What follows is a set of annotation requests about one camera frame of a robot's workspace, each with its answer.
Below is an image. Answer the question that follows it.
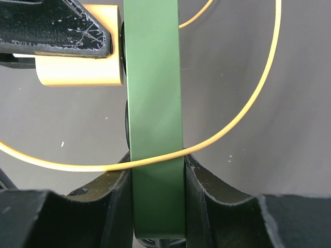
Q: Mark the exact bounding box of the yellow charger cable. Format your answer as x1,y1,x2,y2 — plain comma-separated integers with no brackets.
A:
0,0,282,173

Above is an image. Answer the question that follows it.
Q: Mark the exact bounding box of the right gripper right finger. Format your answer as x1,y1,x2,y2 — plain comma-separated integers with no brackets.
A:
185,155,330,247

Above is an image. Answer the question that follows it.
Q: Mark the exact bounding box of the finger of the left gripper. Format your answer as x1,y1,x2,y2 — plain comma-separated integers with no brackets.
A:
1,1,113,58

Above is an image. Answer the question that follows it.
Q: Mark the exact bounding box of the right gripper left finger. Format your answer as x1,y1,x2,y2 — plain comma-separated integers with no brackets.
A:
0,151,135,248

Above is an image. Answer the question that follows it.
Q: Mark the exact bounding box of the green power strip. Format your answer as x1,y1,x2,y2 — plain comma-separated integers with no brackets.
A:
123,1,185,239

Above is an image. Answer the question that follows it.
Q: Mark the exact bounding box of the orange small charger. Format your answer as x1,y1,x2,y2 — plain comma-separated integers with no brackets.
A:
35,4,123,87

